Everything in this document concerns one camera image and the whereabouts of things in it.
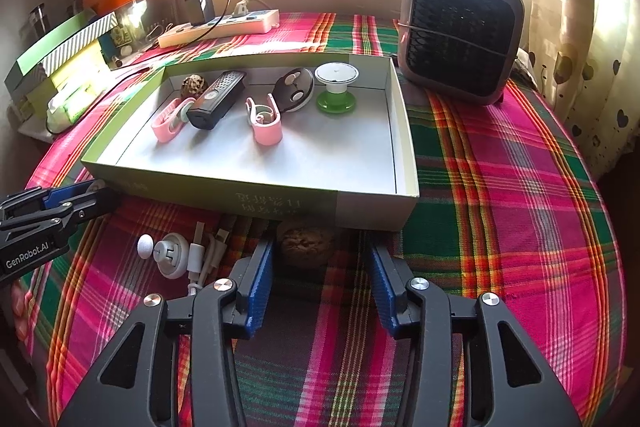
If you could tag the green striped box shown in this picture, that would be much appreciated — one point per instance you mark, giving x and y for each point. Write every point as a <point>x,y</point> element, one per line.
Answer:
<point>45,52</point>

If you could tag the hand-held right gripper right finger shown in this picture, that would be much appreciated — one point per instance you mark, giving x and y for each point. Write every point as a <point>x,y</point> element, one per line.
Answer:
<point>382,287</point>

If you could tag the white power strip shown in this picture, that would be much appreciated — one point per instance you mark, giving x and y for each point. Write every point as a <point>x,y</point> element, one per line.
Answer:
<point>225,27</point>

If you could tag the white round suction hook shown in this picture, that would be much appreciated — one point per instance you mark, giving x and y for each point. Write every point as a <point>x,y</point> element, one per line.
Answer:
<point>170,257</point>

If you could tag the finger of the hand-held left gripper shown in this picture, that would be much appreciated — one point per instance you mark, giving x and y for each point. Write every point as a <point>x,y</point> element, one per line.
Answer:
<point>70,193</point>
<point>95,204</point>

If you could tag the small brown walnut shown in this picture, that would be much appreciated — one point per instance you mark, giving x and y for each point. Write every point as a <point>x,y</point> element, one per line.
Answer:
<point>195,87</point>

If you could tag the cream heart print curtain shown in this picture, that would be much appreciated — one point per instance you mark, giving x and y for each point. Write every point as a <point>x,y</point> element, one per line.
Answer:
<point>590,57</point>

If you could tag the black oval case white discs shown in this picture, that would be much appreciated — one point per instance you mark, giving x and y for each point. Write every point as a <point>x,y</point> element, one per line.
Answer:
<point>285,99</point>

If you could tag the large brown walnut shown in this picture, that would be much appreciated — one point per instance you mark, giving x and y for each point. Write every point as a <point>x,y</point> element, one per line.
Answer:
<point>305,247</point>

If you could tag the shallow green cardboard box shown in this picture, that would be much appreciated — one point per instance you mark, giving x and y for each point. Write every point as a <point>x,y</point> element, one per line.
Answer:
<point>300,157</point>

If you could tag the light green box stack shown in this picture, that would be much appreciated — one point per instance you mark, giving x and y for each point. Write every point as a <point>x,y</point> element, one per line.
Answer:
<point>75,97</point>

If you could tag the dark metal flask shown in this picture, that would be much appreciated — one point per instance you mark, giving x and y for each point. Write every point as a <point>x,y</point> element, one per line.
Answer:
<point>39,21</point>

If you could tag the white plug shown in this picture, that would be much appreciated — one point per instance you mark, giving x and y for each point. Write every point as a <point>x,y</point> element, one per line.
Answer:
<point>241,9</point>

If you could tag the pink plastic clip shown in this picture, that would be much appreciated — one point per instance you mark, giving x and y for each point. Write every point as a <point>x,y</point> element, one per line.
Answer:
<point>162,129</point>
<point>267,134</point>

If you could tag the small white knob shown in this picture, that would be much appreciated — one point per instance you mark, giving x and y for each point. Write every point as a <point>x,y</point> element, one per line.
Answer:
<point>145,247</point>

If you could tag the green spool with white top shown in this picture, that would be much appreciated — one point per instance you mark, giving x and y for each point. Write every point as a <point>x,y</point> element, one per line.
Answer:
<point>335,104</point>

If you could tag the black remote control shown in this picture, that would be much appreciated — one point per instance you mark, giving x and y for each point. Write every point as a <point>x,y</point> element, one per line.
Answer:
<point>215,102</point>

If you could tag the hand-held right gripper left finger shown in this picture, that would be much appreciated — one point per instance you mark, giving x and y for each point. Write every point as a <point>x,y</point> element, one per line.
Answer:
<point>260,287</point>

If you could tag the grey black desk fan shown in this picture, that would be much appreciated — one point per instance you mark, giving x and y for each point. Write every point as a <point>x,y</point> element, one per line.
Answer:
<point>460,32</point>

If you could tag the grey cloth bundle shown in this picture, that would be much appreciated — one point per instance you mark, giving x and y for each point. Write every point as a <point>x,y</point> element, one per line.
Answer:
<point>525,64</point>

